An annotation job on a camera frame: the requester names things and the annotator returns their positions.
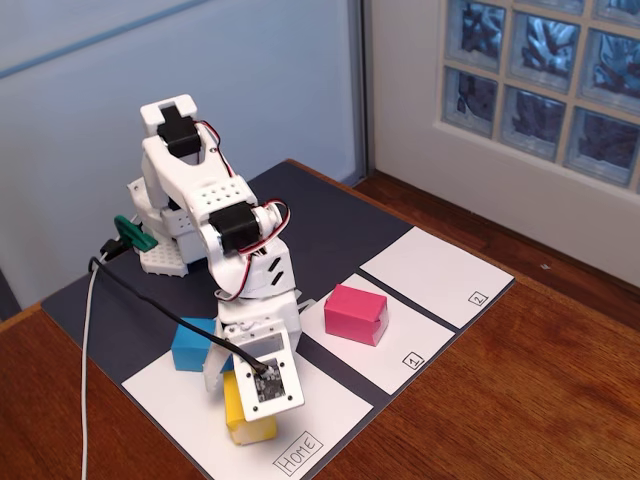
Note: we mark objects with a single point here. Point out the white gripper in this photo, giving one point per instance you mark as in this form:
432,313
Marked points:
261,311

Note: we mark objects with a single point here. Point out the yellow paper-wrapped box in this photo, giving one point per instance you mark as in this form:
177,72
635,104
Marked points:
255,430

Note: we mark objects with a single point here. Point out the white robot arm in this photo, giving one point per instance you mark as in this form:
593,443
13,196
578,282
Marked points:
200,185

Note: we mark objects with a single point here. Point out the blue paper-wrapped box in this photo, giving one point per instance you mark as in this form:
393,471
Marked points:
192,345

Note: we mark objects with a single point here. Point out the pink paper-wrapped box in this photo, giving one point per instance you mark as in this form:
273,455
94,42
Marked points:
350,310

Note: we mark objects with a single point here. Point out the white paper sheet marked HOME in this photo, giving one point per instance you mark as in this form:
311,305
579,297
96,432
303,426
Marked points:
175,410

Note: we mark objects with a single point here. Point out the green clamp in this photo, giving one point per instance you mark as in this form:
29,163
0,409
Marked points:
135,232

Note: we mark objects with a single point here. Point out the white paper sheet marked 1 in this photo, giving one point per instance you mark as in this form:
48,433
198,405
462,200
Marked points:
380,365

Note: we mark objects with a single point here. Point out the dark mat with WRO letters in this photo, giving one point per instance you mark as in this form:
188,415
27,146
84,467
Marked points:
325,220

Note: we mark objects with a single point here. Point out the dark grey panel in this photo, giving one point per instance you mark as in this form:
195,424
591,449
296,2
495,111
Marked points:
7,300

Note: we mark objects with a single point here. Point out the white paper sheet marked 2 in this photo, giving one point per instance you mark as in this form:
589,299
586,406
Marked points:
430,275

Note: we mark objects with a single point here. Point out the glass block window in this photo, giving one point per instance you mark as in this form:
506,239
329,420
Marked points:
535,120

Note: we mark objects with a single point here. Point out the white wrist camera plate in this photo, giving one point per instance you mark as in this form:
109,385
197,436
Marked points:
247,400

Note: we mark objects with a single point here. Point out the grey vertical frame post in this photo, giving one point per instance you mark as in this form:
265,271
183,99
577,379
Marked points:
366,75

